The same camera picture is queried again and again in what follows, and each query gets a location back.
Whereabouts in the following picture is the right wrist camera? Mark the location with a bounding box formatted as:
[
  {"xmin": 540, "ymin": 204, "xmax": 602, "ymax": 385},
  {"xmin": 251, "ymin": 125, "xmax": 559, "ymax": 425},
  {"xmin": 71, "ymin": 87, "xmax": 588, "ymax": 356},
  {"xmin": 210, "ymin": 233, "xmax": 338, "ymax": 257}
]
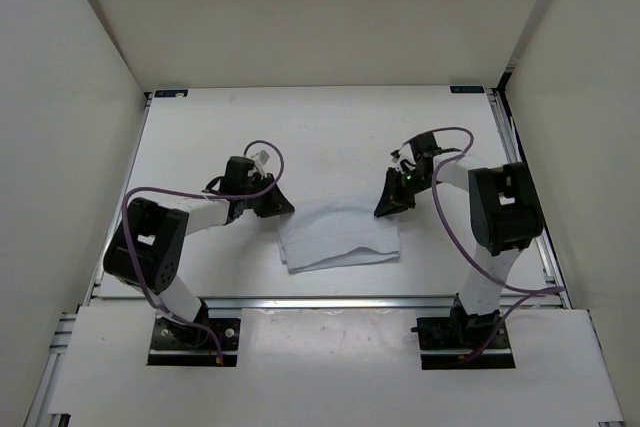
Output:
[{"xmin": 391, "ymin": 144, "xmax": 416, "ymax": 174}]

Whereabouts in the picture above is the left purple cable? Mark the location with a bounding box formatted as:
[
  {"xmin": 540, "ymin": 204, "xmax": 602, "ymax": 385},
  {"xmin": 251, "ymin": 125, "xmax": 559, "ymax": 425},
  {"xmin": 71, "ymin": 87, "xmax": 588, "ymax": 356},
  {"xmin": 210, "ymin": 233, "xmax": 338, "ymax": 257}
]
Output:
[{"xmin": 122, "ymin": 140, "xmax": 287, "ymax": 366}]

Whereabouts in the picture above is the right blue corner label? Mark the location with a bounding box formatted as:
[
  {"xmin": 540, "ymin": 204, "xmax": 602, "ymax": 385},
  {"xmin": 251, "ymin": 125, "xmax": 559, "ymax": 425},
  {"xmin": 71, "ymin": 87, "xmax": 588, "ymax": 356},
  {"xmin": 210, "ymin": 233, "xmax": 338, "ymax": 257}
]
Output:
[{"xmin": 450, "ymin": 85, "xmax": 485, "ymax": 94}]

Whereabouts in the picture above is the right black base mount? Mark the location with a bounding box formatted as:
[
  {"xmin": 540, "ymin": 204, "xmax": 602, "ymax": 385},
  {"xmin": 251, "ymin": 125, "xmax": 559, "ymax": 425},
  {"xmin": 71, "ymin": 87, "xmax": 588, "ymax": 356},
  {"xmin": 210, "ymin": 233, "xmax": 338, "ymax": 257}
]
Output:
[{"xmin": 411, "ymin": 317, "xmax": 516, "ymax": 371}]

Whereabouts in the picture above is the left blue corner label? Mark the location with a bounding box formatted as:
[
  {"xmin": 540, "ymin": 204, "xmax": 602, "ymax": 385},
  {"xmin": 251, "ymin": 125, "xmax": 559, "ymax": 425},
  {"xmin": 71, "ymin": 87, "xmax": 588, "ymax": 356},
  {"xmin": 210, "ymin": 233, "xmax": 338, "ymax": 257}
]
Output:
[{"xmin": 154, "ymin": 89, "xmax": 189, "ymax": 98}]

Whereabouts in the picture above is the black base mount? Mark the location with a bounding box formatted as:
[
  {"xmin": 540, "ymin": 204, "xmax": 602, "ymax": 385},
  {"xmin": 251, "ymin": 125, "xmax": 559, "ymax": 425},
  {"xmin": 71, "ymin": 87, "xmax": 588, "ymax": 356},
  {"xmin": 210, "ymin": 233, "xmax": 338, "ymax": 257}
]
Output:
[
  {"xmin": 411, "ymin": 317, "xmax": 516, "ymax": 371},
  {"xmin": 147, "ymin": 315, "xmax": 241, "ymax": 368}
]

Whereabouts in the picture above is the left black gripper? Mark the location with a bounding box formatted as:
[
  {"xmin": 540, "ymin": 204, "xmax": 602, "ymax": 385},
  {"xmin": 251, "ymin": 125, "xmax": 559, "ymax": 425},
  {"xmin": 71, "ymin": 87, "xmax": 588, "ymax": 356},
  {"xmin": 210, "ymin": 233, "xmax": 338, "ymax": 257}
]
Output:
[{"xmin": 240, "ymin": 172, "xmax": 294, "ymax": 217}]

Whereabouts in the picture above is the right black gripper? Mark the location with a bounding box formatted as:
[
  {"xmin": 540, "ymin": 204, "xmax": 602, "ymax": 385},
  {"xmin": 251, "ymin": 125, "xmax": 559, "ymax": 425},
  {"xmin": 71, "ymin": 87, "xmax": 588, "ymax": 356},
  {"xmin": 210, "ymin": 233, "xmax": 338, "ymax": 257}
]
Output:
[{"xmin": 374, "ymin": 167, "xmax": 441, "ymax": 217}]

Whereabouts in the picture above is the left aluminium frame rail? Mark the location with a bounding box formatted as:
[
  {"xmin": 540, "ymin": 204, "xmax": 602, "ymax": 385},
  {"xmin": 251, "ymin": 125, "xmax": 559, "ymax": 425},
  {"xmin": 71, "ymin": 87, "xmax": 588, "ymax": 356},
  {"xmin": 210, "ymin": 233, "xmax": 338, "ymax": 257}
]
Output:
[{"xmin": 80, "ymin": 91, "xmax": 154, "ymax": 307}]

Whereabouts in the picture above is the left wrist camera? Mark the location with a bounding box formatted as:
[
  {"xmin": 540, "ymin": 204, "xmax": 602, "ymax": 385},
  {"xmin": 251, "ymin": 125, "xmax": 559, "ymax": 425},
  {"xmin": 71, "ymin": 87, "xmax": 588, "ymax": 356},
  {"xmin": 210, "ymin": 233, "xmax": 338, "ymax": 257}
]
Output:
[{"xmin": 250, "ymin": 150, "xmax": 270, "ymax": 177}]

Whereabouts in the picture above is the white skirt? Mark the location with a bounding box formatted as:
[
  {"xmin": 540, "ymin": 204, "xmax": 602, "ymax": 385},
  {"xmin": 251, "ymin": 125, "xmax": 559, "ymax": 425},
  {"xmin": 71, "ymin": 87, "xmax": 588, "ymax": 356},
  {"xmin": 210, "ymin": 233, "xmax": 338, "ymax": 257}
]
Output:
[{"xmin": 278, "ymin": 195, "xmax": 401, "ymax": 274}]

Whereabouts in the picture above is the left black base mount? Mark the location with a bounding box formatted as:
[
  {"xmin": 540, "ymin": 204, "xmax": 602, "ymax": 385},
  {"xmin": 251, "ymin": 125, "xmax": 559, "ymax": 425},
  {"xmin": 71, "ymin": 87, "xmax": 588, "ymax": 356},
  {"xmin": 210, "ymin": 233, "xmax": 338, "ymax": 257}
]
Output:
[{"xmin": 147, "ymin": 315, "xmax": 241, "ymax": 368}]

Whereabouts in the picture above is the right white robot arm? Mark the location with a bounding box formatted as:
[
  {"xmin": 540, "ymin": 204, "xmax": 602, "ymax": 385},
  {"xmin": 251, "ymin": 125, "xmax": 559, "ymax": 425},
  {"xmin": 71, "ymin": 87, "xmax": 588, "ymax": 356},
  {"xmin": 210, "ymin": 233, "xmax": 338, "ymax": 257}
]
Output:
[{"xmin": 374, "ymin": 129, "xmax": 544, "ymax": 347}]

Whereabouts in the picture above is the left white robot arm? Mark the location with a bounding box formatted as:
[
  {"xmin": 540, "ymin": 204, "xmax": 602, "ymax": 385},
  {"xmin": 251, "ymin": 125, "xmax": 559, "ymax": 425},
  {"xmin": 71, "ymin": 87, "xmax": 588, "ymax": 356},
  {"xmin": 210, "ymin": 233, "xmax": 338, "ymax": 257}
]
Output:
[{"xmin": 103, "ymin": 150, "xmax": 295, "ymax": 347}]

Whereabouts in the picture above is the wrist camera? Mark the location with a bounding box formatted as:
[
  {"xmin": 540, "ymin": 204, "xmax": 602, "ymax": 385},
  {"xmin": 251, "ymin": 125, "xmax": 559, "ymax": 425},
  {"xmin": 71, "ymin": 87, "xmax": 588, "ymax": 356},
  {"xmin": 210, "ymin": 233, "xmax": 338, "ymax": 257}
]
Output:
[
  {"xmin": 250, "ymin": 150, "xmax": 270, "ymax": 177},
  {"xmin": 391, "ymin": 144, "xmax": 416, "ymax": 174}
]

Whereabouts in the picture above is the blue corner label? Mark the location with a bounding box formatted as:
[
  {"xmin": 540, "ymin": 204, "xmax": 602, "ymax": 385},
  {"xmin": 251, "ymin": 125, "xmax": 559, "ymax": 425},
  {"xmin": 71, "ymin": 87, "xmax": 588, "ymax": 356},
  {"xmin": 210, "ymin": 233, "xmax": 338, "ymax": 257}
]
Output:
[
  {"xmin": 450, "ymin": 85, "xmax": 485, "ymax": 94},
  {"xmin": 154, "ymin": 89, "xmax": 189, "ymax": 98}
]

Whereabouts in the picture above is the front aluminium rail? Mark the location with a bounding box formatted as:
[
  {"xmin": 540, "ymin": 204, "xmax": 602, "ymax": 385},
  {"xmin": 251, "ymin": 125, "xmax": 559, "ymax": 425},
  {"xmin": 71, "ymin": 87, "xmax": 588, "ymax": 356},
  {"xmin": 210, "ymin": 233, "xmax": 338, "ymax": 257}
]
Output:
[{"xmin": 205, "ymin": 296, "xmax": 454, "ymax": 310}]

